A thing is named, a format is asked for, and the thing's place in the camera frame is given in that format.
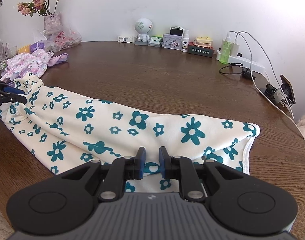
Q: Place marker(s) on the cream garment with teal flowers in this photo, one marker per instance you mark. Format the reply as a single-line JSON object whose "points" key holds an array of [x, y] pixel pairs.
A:
{"points": [[117, 130]]}

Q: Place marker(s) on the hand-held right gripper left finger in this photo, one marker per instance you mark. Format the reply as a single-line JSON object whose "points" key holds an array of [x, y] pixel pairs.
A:
{"points": [[142, 160]]}

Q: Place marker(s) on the yellow container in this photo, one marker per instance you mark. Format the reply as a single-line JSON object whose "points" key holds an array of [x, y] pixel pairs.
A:
{"points": [[24, 49]]}

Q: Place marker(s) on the green spray bottle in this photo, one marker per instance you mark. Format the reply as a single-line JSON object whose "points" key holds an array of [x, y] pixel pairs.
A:
{"points": [[225, 51]]}

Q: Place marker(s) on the yellow sticky note stack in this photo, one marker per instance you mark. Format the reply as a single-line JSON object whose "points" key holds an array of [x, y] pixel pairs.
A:
{"points": [[202, 41]]}

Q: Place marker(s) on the black charger box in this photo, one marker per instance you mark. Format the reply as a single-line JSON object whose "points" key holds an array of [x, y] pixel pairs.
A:
{"points": [[176, 31]]}

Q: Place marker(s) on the white spray bottle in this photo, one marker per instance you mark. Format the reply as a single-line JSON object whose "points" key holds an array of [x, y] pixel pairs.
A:
{"points": [[185, 43]]}

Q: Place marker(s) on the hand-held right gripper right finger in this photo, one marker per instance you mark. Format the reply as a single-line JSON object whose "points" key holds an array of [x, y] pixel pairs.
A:
{"points": [[162, 162]]}

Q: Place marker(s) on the white charger plug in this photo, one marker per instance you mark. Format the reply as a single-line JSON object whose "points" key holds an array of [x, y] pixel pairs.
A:
{"points": [[235, 47]]}

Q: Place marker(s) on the dark box with label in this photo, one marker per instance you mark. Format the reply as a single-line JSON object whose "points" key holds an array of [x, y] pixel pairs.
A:
{"points": [[201, 50]]}

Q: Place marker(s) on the pink floral dress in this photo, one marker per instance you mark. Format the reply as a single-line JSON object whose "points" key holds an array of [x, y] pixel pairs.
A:
{"points": [[27, 62]]}

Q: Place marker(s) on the smartphone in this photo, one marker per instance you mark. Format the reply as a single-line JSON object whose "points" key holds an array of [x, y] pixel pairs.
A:
{"points": [[288, 90]]}

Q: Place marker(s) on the white power strip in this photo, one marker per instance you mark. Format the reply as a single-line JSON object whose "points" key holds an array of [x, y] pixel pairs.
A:
{"points": [[249, 63]]}

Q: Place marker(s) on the white clip holder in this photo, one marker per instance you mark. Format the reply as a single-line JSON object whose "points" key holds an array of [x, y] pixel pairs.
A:
{"points": [[126, 39]]}

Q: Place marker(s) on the white feathery ornament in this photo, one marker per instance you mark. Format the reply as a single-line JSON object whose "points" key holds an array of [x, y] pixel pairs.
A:
{"points": [[1, 51]]}

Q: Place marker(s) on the black phone stand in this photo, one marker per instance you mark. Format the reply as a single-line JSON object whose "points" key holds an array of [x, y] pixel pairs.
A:
{"points": [[269, 90]]}

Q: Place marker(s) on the printed tin box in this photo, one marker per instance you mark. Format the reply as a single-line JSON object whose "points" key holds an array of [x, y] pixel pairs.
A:
{"points": [[171, 42]]}

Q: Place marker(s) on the wrapped flower vase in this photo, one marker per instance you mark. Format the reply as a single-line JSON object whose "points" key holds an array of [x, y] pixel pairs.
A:
{"points": [[52, 22]]}

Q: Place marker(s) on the clear plastic container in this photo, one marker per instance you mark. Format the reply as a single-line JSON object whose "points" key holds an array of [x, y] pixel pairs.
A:
{"points": [[11, 52]]}

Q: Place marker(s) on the purple packet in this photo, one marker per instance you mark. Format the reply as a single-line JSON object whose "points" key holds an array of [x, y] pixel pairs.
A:
{"points": [[37, 47]]}

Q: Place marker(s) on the green white small box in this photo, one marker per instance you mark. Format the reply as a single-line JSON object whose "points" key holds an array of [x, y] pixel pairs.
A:
{"points": [[158, 38], [154, 43]]}

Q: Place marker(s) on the clear plastic bag red print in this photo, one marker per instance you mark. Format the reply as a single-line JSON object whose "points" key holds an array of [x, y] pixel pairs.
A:
{"points": [[65, 40]]}

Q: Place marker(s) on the purple garment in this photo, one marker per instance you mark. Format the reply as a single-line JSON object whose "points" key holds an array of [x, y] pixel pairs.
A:
{"points": [[58, 58]]}

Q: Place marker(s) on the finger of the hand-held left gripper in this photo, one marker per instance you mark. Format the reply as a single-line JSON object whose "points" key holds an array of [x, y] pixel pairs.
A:
{"points": [[17, 99], [15, 91]]}

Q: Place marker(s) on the white robot speaker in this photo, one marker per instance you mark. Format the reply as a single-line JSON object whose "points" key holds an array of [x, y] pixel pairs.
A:
{"points": [[143, 26]]}

